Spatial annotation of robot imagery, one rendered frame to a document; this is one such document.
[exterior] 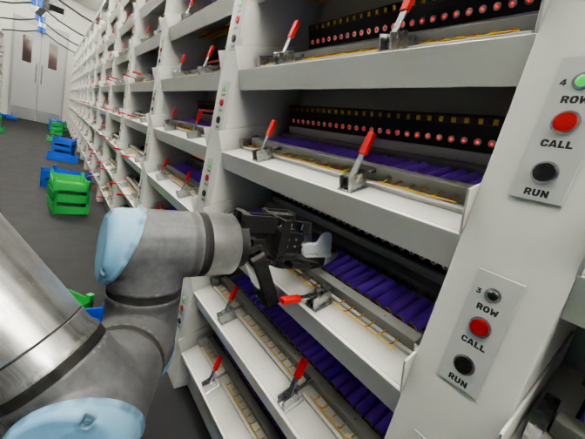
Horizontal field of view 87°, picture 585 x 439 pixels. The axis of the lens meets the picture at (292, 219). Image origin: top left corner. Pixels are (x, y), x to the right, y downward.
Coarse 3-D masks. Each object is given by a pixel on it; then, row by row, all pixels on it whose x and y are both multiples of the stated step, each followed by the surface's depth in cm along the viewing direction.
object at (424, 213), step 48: (240, 144) 78; (288, 144) 71; (336, 144) 67; (384, 144) 59; (432, 144) 52; (480, 144) 46; (288, 192) 57; (336, 192) 46; (384, 192) 44; (432, 192) 41; (432, 240) 35
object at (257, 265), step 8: (256, 256) 47; (264, 256) 47; (248, 264) 49; (256, 264) 47; (264, 264) 48; (248, 272) 52; (256, 272) 48; (264, 272) 48; (256, 280) 50; (264, 280) 49; (272, 280) 50; (256, 288) 52; (264, 288) 50; (272, 288) 51; (256, 296) 52; (264, 296) 50; (272, 296) 51; (264, 304) 52; (272, 304) 52
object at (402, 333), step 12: (312, 276) 55; (324, 276) 53; (336, 288) 50; (348, 288) 50; (348, 300) 49; (360, 300) 47; (360, 312) 47; (372, 312) 45; (384, 312) 45; (384, 324) 43; (396, 324) 42; (396, 336) 42; (408, 336) 40; (420, 336) 40
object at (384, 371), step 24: (264, 192) 88; (312, 216) 74; (360, 240) 62; (360, 264) 60; (408, 264) 54; (288, 288) 55; (312, 288) 54; (288, 312) 55; (312, 312) 49; (336, 312) 48; (336, 336) 44; (360, 336) 44; (360, 360) 41; (384, 360) 40; (408, 360) 34; (384, 384) 38
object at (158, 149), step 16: (176, 0) 120; (208, 0) 127; (192, 32) 127; (176, 48) 125; (192, 48) 129; (208, 48) 133; (176, 64) 127; (192, 64) 131; (160, 80) 126; (160, 96) 128; (176, 96) 131; (192, 96) 135; (160, 112) 129; (160, 144) 133; (144, 160) 138; (144, 176) 136; (144, 192) 135
